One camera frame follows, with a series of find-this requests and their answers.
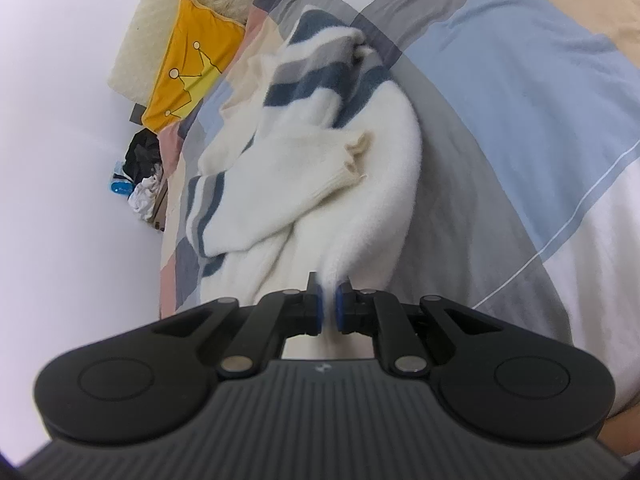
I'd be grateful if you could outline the cardboard box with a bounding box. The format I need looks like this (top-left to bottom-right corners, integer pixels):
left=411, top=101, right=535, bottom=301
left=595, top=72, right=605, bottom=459
left=149, top=180, right=171, bottom=233

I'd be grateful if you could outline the white clothes pile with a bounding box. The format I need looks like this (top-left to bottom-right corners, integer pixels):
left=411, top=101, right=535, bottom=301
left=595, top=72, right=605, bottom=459
left=127, top=162, right=166, bottom=223

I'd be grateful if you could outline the checked patchwork quilt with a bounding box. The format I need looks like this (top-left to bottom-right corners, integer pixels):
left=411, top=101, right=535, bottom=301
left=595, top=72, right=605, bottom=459
left=159, top=0, right=640, bottom=416

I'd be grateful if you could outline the cream sweater with blue stripes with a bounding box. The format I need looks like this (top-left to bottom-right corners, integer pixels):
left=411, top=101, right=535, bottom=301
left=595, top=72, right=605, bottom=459
left=185, top=4, right=423, bottom=361

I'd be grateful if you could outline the yellow crown pillow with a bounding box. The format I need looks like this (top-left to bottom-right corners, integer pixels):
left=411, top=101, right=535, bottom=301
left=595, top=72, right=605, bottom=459
left=141, top=0, right=247, bottom=135

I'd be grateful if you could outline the cream quilted headboard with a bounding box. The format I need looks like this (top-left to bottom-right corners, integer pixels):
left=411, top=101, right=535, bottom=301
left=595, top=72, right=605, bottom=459
left=109, top=0, right=261, bottom=108

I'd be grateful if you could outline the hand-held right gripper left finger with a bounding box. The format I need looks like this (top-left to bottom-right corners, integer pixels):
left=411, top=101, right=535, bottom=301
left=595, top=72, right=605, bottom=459
left=145, top=272, right=324, bottom=379

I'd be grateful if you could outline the blue plastic object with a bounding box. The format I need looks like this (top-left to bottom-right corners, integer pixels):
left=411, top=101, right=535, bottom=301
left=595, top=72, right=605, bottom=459
left=110, top=160, right=133, bottom=196

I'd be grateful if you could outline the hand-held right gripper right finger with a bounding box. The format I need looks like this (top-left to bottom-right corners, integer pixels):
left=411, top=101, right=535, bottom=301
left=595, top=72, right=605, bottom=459
left=335, top=282, right=503, bottom=377

